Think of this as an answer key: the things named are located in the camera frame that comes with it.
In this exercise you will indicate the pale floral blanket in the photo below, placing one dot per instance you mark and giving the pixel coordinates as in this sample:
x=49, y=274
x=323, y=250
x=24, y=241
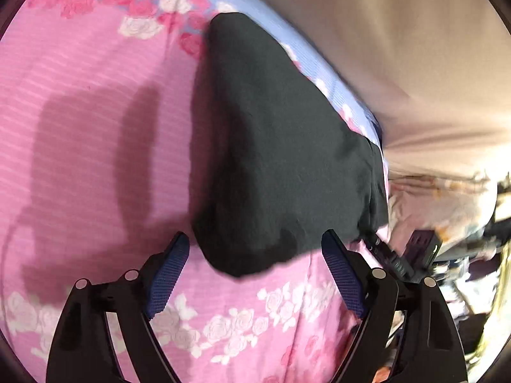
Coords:
x=439, y=203

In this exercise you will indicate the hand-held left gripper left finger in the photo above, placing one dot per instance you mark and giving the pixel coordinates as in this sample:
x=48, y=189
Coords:
x=167, y=275

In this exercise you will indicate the beige curtain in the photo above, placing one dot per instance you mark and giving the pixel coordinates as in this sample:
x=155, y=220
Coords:
x=399, y=68

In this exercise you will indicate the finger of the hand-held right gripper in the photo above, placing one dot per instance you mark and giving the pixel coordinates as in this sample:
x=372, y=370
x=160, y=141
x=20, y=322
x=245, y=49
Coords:
x=385, y=253

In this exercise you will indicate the pink floral bedsheet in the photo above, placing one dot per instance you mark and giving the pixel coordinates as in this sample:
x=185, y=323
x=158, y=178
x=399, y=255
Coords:
x=99, y=127

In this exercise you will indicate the dark grey pants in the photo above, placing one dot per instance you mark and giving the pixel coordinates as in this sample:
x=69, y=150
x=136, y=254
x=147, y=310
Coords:
x=279, y=159

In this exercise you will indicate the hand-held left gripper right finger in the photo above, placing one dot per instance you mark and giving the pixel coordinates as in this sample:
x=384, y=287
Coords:
x=343, y=275

